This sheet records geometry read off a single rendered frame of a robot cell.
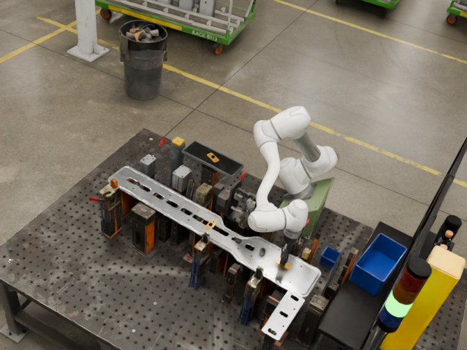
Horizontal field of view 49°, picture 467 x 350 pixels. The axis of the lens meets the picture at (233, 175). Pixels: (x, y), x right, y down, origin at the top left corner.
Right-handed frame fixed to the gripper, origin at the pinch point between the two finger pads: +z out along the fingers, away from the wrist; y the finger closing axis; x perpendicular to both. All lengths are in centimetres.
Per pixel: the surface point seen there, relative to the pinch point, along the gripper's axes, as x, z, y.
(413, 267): 55, -101, 66
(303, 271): 11.1, 6.0, -3.4
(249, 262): -15.7, 5.8, 9.2
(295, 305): 17.3, 6.0, 18.1
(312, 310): 25.9, 4.5, 17.0
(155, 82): -243, 83, -197
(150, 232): -77, 18, 17
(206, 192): -60, -2, -14
